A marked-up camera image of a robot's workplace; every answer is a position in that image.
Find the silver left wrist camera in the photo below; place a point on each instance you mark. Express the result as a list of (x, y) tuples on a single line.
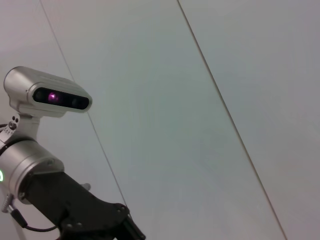
[(50, 92)]

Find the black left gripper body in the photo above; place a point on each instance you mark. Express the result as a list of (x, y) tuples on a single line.
[(75, 207)]

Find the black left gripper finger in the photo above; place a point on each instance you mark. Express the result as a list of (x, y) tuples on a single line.
[(133, 228)]

